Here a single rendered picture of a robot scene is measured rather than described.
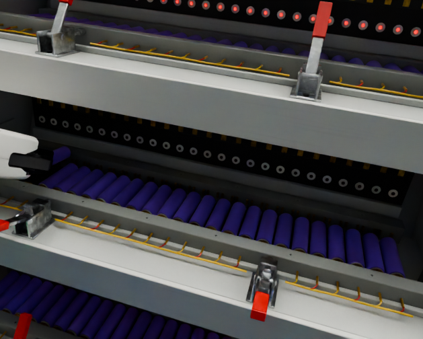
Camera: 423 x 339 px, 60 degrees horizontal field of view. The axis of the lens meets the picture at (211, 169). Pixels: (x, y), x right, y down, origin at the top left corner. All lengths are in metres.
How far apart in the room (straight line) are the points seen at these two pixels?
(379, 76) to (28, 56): 0.36
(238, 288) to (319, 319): 0.08
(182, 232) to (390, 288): 0.22
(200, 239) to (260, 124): 0.14
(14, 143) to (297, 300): 0.32
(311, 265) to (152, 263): 0.17
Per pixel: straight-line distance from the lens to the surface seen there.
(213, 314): 0.39
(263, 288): 0.35
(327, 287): 0.41
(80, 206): 0.46
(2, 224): 0.42
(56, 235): 0.45
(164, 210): 0.45
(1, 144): 0.40
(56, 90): 0.43
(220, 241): 0.40
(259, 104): 0.34
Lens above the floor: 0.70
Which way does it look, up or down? 7 degrees down
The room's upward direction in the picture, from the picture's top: 11 degrees clockwise
